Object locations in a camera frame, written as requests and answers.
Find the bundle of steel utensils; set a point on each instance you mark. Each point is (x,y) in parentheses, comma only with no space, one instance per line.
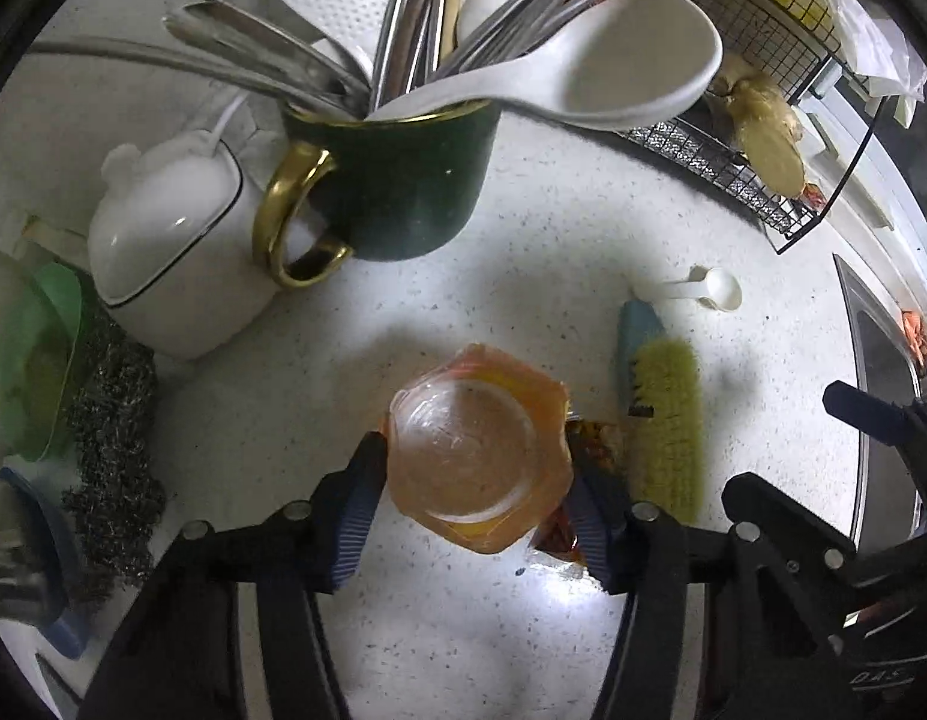
(231,34)

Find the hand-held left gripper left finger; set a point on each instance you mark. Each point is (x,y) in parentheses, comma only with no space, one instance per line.
(358,525)

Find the steel kettle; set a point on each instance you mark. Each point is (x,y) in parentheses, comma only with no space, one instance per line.
(6,562)

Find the small white spoon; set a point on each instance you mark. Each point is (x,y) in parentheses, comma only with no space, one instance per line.
(486,0)

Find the white lidded jar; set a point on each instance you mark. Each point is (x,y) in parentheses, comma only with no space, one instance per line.
(178,255)

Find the steel wool scrubber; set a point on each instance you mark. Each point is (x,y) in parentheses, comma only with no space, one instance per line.
(111,465)

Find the orange plastic cup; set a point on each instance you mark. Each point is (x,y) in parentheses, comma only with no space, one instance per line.
(471,457)

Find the ginger root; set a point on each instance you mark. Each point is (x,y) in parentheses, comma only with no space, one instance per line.
(767,142)

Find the white ladle spoon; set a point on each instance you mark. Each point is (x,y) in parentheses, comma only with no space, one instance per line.
(636,60)

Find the white measuring scoop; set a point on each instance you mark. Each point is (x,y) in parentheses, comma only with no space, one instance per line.
(714,289)

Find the white rag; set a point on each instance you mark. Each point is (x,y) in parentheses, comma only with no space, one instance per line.
(876,45)

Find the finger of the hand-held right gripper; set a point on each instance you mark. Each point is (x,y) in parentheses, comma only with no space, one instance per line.
(868,412)
(793,525)

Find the glass carafe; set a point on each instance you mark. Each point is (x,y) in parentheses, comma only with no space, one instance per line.
(36,360)

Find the red orange packet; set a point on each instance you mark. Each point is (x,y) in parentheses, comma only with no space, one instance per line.
(813,195)

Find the orange cloth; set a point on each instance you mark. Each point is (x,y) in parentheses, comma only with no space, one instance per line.
(917,330)

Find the steel sink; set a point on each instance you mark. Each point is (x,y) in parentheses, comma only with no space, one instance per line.
(879,360)

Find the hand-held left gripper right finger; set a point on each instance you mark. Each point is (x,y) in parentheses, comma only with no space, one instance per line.
(594,532)

